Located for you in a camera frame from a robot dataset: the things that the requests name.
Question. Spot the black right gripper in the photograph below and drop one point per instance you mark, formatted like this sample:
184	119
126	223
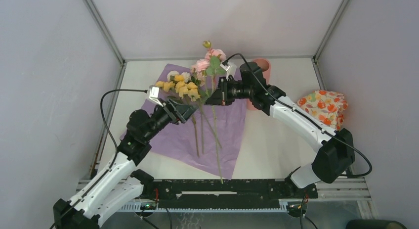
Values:
216	98

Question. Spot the pink cylindrical vase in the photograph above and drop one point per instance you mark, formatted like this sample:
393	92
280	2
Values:
265	65

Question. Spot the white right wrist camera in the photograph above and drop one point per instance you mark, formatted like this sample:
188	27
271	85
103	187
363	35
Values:
229	68

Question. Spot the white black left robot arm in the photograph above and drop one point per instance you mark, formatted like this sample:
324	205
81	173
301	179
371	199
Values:
120	181

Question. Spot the yellow flower bunch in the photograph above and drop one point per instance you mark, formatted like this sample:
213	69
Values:
183	90

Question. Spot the pink flower stem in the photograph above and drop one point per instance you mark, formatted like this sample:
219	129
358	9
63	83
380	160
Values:
211	64

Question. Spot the pink purple wrapping paper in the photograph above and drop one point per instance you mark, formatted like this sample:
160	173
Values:
210	141

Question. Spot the floral patterned cloth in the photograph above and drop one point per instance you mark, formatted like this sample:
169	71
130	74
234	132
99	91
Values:
325	106

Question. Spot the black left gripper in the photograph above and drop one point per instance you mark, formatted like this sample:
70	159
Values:
183	112

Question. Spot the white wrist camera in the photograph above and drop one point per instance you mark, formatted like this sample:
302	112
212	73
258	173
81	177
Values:
229	68
153	96

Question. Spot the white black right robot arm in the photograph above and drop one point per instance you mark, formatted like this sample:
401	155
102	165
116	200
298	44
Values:
334	149

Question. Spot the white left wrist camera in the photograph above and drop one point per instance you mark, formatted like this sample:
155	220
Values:
153	96

